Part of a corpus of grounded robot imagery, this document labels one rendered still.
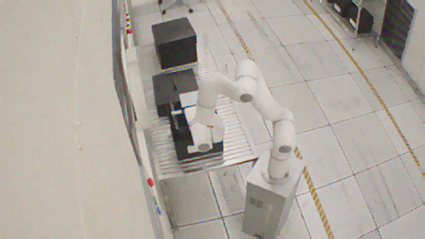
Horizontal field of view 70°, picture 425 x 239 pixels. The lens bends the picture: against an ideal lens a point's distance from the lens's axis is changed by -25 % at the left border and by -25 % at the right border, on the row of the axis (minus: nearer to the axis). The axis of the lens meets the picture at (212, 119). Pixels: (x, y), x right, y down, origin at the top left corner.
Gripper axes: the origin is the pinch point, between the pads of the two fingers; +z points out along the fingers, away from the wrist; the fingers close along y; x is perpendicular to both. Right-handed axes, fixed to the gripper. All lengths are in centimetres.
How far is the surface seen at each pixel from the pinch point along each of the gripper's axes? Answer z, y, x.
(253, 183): -41, 24, -31
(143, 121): 4.5, -29.0, -12.8
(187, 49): 68, 8, -17
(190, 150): -14.6, -5.8, -22.6
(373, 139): 13, 167, -108
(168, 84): 38.6, -10.2, -20.2
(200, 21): 234, 44, -107
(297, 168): -38, 52, -31
